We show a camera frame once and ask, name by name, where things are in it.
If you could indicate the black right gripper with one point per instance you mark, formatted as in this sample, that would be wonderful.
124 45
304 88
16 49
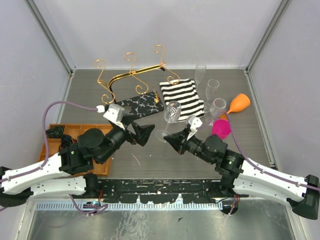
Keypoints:
179 141

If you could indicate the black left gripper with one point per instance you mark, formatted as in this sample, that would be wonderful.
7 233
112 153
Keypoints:
143 133

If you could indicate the pink plastic wine glass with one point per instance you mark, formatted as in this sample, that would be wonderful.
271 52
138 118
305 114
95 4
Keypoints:
221 128

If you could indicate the gold wine glass rack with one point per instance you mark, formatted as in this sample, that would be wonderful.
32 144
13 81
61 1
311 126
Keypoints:
144 100

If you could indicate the orange plastic wine glass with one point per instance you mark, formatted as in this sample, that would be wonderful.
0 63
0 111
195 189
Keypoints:
239 103

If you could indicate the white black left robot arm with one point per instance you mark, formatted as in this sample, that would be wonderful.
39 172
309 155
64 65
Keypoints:
68 172

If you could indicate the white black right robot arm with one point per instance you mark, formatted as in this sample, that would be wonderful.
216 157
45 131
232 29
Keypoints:
245 177

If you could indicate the clear stemmed wine glass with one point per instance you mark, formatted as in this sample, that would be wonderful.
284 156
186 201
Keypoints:
217 108

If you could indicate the black white striped cloth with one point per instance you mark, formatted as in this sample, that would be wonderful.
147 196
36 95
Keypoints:
186 94

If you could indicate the orange wooden compartment tray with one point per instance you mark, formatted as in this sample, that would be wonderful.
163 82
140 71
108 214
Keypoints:
75 130

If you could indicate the tall clear champagne flute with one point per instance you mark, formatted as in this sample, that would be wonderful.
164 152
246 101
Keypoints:
200 70

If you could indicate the orange floral rolled tie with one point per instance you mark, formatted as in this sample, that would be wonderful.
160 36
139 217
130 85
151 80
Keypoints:
66 141

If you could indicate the green patterned rolled tie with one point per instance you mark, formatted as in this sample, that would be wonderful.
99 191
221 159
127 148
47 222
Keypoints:
55 132

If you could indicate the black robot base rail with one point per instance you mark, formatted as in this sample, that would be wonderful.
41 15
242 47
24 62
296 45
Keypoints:
157 191

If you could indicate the white slotted cable duct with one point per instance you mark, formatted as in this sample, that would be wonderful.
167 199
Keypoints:
176 206

